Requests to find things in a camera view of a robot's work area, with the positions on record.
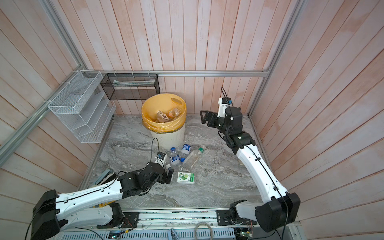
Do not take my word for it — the white wire mesh shelf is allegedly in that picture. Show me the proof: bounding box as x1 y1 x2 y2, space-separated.
48 70 116 144

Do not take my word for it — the grey coiled cable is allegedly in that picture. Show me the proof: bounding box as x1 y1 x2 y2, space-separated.
193 222 214 240

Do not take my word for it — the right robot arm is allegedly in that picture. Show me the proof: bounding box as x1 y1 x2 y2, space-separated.
202 104 301 233

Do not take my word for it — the bottle with orange cap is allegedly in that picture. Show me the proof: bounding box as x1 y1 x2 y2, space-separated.
168 107 183 120

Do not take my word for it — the small bottle blue label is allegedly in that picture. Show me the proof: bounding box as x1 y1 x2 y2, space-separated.
181 144 191 156

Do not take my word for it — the clear bottle green label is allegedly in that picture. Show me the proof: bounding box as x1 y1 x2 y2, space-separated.
183 145 206 170

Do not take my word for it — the cream waste bin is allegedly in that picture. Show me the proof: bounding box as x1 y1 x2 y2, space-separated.
150 124 185 150

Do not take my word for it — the bottle with white label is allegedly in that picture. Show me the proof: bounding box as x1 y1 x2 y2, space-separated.
157 111 171 123

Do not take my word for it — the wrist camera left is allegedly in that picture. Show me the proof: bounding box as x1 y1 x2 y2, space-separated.
156 152 167 163

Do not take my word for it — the bottle white green label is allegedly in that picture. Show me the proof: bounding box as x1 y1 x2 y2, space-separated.
177 172 195 184

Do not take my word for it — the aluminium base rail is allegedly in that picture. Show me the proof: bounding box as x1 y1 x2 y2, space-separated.
74 206 301 230

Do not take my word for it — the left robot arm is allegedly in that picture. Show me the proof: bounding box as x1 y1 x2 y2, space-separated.
25 152 175 240

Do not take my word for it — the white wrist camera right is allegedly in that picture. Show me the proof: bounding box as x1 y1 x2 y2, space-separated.
218 97 232 118

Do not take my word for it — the black wire mesh basket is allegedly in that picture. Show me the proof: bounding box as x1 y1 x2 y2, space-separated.
101 73 161 101

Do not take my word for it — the crushed bottle blue label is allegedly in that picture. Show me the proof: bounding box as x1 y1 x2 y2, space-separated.
166 147 181 170

